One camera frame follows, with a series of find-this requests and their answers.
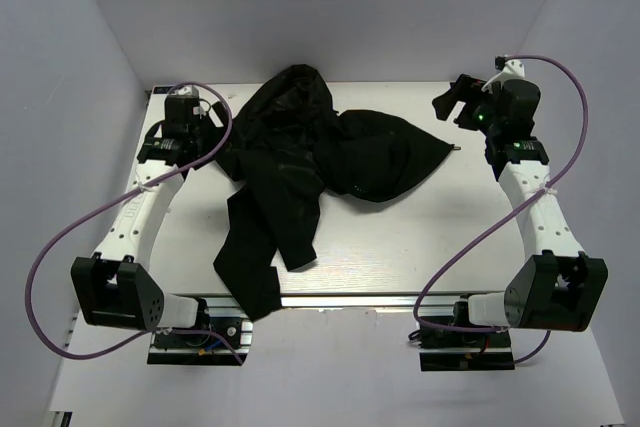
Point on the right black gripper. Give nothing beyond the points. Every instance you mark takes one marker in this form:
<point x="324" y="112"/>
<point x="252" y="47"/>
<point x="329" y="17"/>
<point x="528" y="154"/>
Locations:
<point x="475" y="88"/>

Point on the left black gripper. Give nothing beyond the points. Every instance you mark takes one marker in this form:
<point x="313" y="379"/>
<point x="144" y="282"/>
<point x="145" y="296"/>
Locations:
<point x="221" y="115"/>

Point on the black zip jacket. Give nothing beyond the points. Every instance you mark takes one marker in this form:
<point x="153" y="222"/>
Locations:
<point x="287" y="146"/>

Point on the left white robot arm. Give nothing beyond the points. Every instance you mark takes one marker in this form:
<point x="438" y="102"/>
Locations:
<point x="113" y="286"/>

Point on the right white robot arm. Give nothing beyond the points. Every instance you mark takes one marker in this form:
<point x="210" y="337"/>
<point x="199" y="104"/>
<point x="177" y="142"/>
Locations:
<point x="559" y="285"/>

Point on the left blue table label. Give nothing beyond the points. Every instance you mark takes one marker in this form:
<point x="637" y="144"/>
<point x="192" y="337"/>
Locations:
<point x="161" y="90"/>

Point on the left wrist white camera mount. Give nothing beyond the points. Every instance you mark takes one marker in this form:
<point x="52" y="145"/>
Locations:
<point x="188" y="91"/>

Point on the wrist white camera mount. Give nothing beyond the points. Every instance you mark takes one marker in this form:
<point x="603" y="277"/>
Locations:
<point x="506" y="69"/>
<point x="188" y="91"/>

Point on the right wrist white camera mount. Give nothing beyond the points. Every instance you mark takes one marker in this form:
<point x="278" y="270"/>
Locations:
<point x="506" y="69"/>

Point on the aluminium table edge rail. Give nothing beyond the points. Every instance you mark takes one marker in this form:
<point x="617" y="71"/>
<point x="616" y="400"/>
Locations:
<point x="342" y="301"/>

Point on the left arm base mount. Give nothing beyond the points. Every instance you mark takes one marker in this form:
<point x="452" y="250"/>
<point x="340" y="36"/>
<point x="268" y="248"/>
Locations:
<point x="226" y="338"/>

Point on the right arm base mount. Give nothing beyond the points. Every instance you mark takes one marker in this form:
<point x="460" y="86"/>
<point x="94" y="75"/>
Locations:
<point x="448" y="351"/>

